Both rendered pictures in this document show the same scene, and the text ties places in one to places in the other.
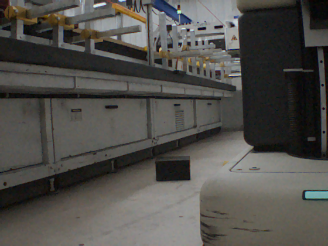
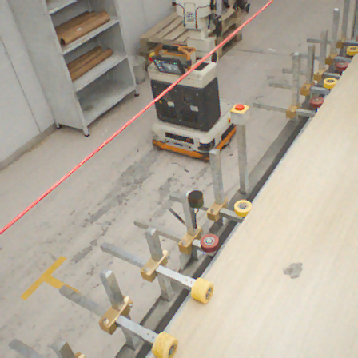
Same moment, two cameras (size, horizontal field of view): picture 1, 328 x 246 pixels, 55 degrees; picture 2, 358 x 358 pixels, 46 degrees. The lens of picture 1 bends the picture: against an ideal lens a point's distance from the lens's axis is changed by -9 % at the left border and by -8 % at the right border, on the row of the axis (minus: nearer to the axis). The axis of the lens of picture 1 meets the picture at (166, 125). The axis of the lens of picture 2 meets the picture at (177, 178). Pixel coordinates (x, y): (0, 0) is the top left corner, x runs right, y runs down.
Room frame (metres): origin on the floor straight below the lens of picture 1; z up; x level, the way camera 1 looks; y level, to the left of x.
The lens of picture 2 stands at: (4.10, 0.27, 2.26)
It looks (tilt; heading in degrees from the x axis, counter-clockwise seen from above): 39 degrees down; 197
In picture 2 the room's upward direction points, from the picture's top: 11 degrees counter-clockwise
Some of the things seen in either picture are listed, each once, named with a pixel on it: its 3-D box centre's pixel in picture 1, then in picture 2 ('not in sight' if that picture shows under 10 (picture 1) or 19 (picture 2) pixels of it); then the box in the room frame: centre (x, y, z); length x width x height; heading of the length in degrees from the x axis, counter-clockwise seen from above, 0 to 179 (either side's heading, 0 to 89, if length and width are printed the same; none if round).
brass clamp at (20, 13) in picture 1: (21, 15); (320, 73); (1.23, 0.55, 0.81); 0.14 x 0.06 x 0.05; 158
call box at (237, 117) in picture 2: (148, 0); (240, 115); (2.35, 0.09, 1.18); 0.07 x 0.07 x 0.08; 68
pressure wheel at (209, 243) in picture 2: not in sight; (210, 248); (2.91, -0.01, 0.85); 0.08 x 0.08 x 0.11
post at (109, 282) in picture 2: (193, 53); (121, 312); (3.29, -0.29, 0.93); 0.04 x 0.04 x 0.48; 68
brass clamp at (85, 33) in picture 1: (92, 35); (293, 109); (1.69, 0.36, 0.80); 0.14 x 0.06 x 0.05; 158
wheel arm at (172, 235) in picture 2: (187, 55); (173, 236); (2.83, -0.20, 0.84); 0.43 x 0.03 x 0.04; 68
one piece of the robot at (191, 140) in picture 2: not in sight; (179, 137); (1.15, -0.57, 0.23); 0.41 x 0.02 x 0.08; 67
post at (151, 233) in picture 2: (185, 54); (161, 268); (3.06, -0.19, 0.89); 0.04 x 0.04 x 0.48; 68
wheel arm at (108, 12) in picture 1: (72, 20); (299, 88); (1.46, 0.40, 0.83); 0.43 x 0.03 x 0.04; 68
